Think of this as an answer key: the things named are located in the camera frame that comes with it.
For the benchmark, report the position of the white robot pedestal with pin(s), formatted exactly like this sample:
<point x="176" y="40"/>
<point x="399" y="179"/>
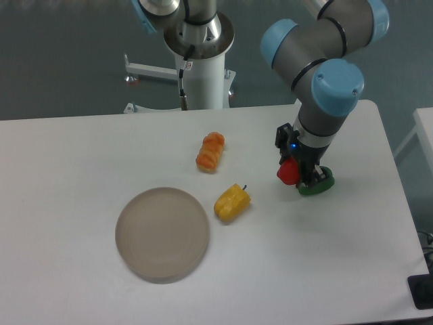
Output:
<point x="199" y="51"/>

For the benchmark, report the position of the green bell pepper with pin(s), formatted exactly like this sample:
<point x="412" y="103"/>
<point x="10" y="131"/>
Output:
<point x="319" y="185"/>

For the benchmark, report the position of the orange bell pepper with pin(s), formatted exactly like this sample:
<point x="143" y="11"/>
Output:
<point x="210" y="152"/>

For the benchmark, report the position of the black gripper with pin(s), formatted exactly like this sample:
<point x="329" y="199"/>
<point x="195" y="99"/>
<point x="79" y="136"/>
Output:
<point x="287" y="140"/>

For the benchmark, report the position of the black device at edge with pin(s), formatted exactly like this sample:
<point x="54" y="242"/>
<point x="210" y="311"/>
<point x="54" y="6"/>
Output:
<point x="421" y="290"/>

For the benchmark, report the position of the round beige plate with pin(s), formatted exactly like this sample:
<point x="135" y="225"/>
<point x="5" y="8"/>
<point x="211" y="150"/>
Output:
<point x="162" y="234"/>

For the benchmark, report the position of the red bell pepper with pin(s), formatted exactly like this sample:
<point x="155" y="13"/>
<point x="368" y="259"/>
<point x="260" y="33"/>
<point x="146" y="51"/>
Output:
<point x="288" y="172"/>

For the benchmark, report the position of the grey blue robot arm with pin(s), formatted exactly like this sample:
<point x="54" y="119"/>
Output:
<point x="310" y="60"/>

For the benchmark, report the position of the yellow bell pepper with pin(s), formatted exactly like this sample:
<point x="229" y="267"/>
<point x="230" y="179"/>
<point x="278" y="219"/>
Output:
<point x="231" y="203"/>

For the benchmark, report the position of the white side table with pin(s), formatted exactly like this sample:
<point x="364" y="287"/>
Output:
<point x="420" y="133"/>

